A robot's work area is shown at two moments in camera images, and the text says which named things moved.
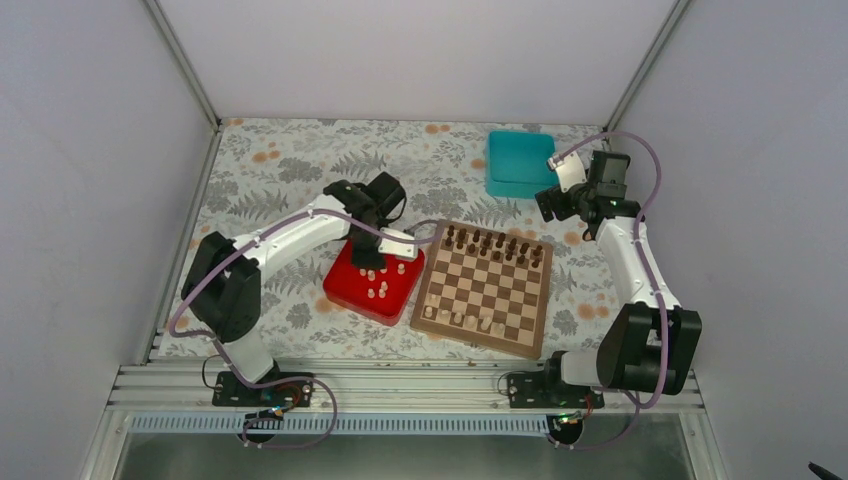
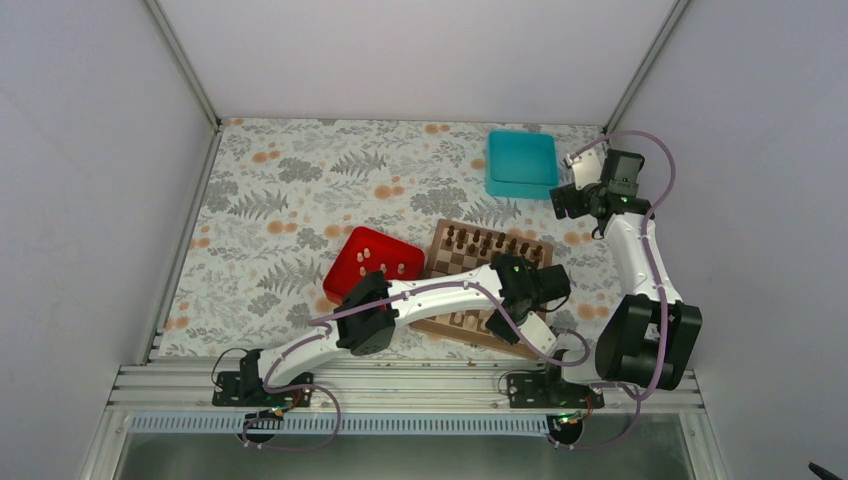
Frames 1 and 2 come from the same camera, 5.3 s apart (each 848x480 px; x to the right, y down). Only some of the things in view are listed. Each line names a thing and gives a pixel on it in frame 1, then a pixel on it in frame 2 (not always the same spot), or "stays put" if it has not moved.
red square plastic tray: [380, 294] stays put
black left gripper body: [358, 255] → [495, 326]
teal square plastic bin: [516, 163] stays put
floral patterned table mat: [478, 175] stays put
